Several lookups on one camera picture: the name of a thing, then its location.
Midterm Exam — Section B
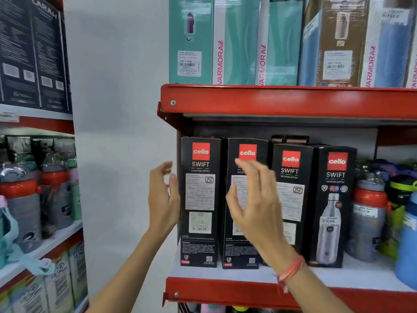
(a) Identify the person's right hand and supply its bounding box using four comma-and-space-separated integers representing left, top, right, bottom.
225, 158, 296, 268

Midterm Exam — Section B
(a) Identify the person's left hand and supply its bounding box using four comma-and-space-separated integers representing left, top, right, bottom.
147, 161, 181, 238

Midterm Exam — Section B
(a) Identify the small black bottle box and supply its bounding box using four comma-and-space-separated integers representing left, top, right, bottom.
268, 143, 315, 258
304, 145, 357, 268

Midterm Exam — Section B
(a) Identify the large black bottle box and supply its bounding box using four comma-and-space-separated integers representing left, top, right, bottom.
221, 137, 271, 270
177, 137, 226, 268

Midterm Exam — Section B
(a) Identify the red metal shelf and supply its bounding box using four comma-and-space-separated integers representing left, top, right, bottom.
157, 83, 417, 157
162, 244, 417, 313

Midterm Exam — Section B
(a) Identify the person's right forearm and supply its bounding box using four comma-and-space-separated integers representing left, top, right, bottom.
260, 249, 354, 313

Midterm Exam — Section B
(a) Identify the person's left forearm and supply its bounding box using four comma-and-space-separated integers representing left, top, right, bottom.
87, 226, 175, 313

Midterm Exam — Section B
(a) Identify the teal box with barcode label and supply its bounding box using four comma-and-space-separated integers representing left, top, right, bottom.
169, 0, 215, 85

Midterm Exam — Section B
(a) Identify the teal box with white stripe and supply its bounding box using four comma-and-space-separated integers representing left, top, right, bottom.
258, 0, 305, 87
212, 0, 261, 86

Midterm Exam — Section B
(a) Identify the brown and blue box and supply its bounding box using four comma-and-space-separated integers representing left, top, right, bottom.
298, 0, 371, 87

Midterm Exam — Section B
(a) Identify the blue box with white stripe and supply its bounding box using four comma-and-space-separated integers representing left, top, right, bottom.
360, 0, 416, 88
405, 29, 417, 89

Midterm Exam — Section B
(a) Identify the cluster of animal shaped bottles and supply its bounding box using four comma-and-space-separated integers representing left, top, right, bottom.
178, 303, 278, 313

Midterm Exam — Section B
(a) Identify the red lid grey bottle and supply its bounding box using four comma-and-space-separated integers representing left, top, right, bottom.
346, 172, 390, 263

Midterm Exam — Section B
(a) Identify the row of white green cartons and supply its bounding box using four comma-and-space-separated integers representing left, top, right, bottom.
0, 239, 89, 313

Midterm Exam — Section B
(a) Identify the row of wrapped bottles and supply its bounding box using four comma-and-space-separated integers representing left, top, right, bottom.
0, 136, 83, 258

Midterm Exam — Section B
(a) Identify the red and white side rack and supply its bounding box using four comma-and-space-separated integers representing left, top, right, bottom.
0, 104, 89, 313

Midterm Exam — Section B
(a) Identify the dark printed carton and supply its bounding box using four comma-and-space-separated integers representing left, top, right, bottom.
27, 0, 73, 114
0, 0, 41, 110

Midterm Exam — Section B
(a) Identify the red thread bracelet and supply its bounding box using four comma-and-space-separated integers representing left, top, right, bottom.
276, 256, 306, 294

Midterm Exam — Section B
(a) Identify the black bottle with green ring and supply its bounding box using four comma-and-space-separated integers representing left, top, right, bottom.
379, 175, 417, 260

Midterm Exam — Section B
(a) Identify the blue bottle with strap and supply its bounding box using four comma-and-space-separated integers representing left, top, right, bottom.
394, 192, 417, 290

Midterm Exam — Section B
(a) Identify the teal strap bottle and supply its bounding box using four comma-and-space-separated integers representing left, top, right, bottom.
0, 195, 56, 277

